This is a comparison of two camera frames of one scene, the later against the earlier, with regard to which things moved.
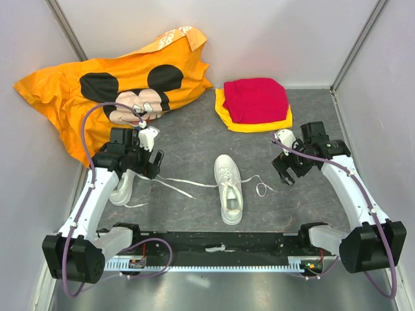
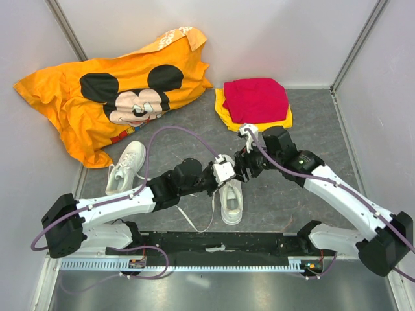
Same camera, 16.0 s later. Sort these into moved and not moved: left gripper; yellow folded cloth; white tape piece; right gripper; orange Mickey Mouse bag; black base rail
Moved: right gripper; left gripper
Not moved: black base rail; orange Mickey Mouse bag; white tape piece; yellow folded cloth
